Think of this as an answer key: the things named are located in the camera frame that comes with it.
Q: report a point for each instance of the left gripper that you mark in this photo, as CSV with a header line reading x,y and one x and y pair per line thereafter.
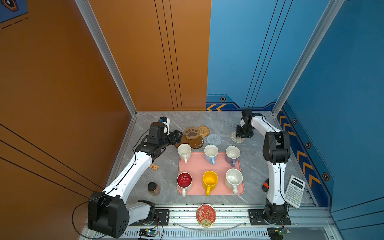
x,y
175,138

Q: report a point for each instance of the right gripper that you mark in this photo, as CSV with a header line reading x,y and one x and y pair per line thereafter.
x,y
239,134

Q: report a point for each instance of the white zigzag woven coaster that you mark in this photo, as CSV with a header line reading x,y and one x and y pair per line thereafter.
x,y
236,139

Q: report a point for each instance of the blue grey woven coaster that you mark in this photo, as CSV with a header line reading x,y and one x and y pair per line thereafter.
x,y
214,139

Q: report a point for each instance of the paw print cork coaster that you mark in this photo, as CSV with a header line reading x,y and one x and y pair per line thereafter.
x,y
191,133

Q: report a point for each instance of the glossy dark brown coaster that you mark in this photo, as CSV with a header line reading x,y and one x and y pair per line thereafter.
x,y
196,143

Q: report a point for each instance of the woven rattan coaster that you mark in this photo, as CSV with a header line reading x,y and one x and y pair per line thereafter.
x,y
204,131

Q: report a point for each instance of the plain brown wooden coaster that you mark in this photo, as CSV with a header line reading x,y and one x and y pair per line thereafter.
x,y
184,140

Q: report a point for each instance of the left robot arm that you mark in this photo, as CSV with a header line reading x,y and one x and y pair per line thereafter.
x,y
107,210

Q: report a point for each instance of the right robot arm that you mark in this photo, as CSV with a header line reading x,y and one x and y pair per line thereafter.
x,y
276,151

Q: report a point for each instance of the purple mug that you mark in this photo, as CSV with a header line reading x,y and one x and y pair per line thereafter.
x,y
232,155

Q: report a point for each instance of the cream mug back left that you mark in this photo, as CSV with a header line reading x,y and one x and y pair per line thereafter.
x,y
185,152

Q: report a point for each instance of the light blue mug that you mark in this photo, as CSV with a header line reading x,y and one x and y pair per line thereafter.
x,y
211,153

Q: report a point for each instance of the white mug front right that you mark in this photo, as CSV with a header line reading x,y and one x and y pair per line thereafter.
x,y
233,180

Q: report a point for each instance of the red mug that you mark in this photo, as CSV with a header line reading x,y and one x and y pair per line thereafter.
x,y
185,183

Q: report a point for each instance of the brown spice jar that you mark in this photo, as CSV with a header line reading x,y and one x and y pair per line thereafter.
x,y
154,188

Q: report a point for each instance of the black orange utility knife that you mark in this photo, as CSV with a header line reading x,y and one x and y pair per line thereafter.
x,y
265,186

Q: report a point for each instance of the yellow mug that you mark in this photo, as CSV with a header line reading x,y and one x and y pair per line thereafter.
x,y
210,181

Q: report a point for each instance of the white calculator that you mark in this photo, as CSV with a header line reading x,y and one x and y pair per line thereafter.
x,y
294,191

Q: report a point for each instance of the left green circuit board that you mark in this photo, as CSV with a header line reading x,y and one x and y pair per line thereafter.
x,y
148,234

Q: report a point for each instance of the right circuit board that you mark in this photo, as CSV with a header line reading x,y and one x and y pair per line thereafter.
x,y
278,234

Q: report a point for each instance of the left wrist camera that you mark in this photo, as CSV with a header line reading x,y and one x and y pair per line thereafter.
x,y
166,121

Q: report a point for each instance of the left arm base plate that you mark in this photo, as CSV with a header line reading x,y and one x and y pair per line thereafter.
x,y
162,215

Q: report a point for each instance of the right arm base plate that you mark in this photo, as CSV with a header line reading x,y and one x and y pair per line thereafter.
x,y
260,217

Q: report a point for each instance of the aluminium front rail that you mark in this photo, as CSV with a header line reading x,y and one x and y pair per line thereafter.
x,y
231,222

